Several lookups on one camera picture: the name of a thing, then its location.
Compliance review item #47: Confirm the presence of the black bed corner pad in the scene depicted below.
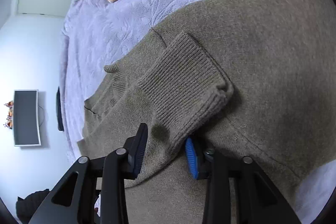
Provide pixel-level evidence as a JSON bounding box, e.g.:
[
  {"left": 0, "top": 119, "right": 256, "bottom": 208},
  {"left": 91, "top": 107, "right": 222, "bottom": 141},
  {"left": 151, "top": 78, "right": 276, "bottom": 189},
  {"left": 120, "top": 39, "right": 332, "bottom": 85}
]
[{"left": 56, "top": 89, "right": 64, "bottom": 131}]

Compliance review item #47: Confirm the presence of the olive brown knit sweater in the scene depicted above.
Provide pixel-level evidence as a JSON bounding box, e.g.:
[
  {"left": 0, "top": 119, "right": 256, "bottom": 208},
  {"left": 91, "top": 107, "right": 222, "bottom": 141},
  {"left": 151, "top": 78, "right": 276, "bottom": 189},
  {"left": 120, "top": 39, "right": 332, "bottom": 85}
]
[{"left": 78, "top": 0, "right": 335, "bottom": 223}]

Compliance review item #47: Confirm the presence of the wall mounted monitor screen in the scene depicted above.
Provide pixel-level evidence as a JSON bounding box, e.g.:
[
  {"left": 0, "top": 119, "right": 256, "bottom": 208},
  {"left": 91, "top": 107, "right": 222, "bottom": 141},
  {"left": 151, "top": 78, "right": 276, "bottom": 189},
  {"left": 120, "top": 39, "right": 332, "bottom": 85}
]
[{"left": 13, "top": 90, "right": 41, "bottom": 147}]

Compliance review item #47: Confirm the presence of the lavender embossed bed blanket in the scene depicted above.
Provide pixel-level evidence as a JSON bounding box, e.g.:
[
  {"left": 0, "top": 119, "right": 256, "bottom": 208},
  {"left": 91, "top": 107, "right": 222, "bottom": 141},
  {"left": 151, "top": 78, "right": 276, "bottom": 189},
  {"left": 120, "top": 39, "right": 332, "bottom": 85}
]
[{"left": 60, "top": 0, "right": 335, "bottom": 223}]

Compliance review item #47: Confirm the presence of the black clothing pile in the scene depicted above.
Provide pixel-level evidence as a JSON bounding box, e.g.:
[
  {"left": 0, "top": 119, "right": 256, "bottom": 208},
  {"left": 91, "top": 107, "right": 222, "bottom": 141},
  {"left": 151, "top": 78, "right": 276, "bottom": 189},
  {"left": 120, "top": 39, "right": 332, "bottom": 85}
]
[{"left": 15, "top": 189, "right": 50, "bottom": 223}]

